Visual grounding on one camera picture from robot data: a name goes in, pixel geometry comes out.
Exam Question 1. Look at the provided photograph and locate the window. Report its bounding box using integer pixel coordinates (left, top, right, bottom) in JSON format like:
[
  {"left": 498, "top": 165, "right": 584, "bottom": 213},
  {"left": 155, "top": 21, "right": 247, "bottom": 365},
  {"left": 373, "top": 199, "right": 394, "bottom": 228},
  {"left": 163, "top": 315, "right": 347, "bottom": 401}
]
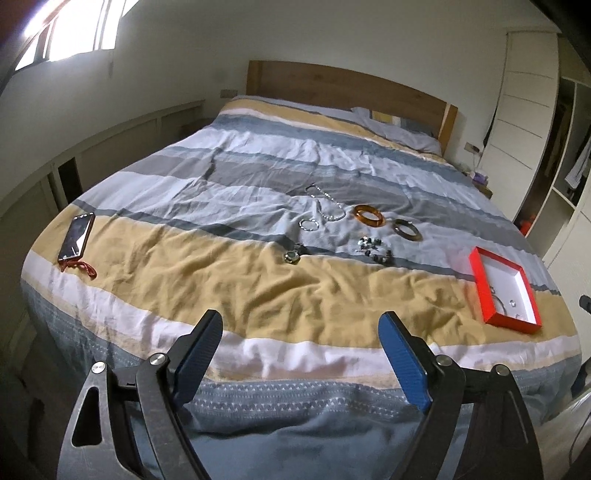
[{"left": 13, "top": 0, "right": 139, "bottom": 72}]

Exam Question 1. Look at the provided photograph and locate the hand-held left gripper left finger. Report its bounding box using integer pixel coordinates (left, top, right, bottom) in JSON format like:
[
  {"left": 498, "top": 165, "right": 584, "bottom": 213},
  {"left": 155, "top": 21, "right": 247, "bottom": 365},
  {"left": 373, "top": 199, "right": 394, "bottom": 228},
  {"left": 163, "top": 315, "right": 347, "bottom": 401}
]
[{"left": 58, "top": 310, "right": 225, "bottom": 480}]

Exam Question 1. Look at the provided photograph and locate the hanging striped shirt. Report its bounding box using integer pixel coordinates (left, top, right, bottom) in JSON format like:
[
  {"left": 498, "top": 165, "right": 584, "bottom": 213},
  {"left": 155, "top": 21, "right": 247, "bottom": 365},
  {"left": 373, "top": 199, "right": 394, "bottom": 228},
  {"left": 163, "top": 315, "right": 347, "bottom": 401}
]
[{"left": 564, "top": 138, "right": 591, "bottom": 191}]

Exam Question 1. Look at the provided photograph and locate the striped pillow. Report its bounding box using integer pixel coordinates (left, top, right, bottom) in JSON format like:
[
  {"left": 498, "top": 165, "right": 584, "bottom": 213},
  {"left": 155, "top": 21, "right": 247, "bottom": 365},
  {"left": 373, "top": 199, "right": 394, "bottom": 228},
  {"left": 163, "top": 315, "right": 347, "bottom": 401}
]
[{"left": 350, "top": 106, "right": 445, "bottom": 156}]

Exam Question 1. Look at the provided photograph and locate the dark brown bangle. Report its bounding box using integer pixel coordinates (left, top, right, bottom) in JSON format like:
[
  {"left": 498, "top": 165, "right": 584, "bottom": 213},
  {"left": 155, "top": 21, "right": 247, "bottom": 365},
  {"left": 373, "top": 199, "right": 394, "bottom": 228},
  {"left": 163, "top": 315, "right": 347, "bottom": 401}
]
[{"left": 392, "top": 219, "right": 423, "bottom": 243}]

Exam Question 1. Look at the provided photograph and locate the wooden nightstand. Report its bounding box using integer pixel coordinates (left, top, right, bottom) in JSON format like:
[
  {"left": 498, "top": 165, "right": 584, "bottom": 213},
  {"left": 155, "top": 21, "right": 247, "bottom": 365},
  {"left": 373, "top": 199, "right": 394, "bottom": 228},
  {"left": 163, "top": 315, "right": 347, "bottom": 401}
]
[{"left": 462, "top": 170, "right": 495, "bottom": 200}]

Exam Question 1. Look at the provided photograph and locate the wooden headboard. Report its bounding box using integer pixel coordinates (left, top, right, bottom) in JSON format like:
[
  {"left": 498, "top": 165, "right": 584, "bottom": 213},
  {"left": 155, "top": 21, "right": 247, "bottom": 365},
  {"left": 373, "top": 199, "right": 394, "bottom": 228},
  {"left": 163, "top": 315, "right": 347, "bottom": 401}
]
[{"left": 246, "top": 60, "right": 458, "bottom": 158}]

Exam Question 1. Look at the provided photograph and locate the silver chain necklace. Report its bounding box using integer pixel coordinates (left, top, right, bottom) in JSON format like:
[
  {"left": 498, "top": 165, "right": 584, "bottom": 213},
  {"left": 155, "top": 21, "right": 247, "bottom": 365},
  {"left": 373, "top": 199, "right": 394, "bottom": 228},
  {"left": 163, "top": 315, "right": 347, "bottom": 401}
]
[{"left": 305, "top": 185, "right": 347, "bottom": 222}]

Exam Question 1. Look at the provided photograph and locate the amber bangle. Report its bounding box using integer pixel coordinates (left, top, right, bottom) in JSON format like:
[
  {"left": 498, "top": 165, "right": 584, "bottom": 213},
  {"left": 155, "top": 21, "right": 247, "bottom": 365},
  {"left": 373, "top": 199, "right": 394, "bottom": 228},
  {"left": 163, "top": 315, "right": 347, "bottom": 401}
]
[{"left": 353, "top": 205, "right": 387, "bottom": 228}]

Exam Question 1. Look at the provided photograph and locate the white wardrobe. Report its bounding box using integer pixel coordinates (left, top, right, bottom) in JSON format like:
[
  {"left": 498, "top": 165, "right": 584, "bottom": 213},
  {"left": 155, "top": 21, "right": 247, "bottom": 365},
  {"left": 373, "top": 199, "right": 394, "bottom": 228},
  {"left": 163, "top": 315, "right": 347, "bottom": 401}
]
[{"left": 515, "top": 76, "right": 591, "bottom": 278}]

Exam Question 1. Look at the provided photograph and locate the white wardrobe door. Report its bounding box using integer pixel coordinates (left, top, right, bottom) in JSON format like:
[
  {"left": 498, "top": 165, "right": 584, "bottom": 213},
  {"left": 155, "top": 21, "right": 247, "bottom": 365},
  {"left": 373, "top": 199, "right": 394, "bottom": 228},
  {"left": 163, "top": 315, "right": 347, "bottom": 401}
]
[{"left": 479, "top": 30, "right": 562, "bottom": 223}]

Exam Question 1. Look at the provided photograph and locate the bed with striped duvet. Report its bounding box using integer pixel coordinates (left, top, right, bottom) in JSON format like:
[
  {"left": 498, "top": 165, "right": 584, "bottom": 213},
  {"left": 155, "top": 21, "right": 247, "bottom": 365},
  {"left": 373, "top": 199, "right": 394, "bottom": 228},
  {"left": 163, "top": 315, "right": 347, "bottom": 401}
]
[{"left": 21, "top": 95, "right": 580, "bottom": 480}]

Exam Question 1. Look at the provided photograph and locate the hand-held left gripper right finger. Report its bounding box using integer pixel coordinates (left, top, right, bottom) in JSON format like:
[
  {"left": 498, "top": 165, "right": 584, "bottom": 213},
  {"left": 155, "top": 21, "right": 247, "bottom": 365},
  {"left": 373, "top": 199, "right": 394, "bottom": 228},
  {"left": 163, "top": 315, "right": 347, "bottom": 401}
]
[{"left": 378, "top": 311, "right": 534, "bottom": 480}]

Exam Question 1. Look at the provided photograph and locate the red jewelry box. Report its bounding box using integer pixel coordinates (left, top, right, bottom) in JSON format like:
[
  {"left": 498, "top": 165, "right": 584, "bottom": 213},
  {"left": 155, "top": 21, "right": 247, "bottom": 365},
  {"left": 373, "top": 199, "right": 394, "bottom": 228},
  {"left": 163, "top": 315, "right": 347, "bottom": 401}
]
[{"left": 468, "top": 246, "right": 543, "bottom": 334}]

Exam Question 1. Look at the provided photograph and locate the low white wall cabinet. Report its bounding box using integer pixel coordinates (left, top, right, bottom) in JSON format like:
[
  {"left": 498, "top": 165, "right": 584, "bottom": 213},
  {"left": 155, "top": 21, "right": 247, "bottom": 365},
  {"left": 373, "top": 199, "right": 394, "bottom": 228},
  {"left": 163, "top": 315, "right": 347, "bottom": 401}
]
[{"left": 0, "top": 100, "right": 205, "bottom": 232}]

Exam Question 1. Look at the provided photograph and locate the smartphone in red case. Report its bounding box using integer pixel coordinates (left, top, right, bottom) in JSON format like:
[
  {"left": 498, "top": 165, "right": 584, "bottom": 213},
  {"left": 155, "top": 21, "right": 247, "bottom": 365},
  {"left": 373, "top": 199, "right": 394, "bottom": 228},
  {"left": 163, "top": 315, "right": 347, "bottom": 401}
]
[{"left": 58, "top": 212, "right": 96, "bottom": 265}]

